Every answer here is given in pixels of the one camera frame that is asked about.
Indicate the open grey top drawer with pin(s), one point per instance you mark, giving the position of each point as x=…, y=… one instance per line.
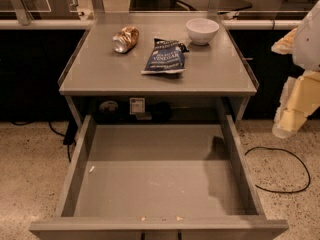
x=159, y=182

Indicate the grey metal cabinet table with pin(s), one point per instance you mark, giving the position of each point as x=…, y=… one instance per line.
x=215, y=69

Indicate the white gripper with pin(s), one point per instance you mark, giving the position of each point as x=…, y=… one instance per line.
x=309, y=45

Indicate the white label sticker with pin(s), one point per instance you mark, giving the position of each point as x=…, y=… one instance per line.
x=137, y=105

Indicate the white ceramic bowl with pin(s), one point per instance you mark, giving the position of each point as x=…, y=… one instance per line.
x=201, y=30

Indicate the blue chip bag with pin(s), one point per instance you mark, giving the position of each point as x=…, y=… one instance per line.
x=167, y=57

